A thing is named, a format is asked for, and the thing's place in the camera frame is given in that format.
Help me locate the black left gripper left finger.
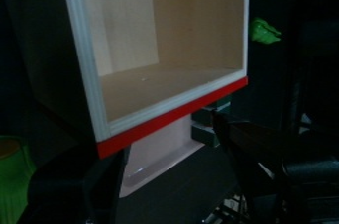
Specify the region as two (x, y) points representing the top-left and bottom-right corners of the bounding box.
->
(18, 145), (133, 224)

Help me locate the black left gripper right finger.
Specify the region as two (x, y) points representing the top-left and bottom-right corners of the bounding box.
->
(212, 109), (290, 224)

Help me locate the white wooden cabinet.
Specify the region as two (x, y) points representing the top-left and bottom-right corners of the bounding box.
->
(9, 0), (253, 161)

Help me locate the green toy corn cob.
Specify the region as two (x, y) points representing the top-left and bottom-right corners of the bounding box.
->
(0, 134), (39, 224)

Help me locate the white text label sticker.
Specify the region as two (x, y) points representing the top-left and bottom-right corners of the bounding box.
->
(204, 193), (250, 224)

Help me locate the pink plastic tray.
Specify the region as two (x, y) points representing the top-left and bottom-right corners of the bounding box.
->
(118, 112), (208, 199)

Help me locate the green toy vegetable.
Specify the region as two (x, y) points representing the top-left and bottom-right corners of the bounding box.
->
(252, 16), (284, 46)

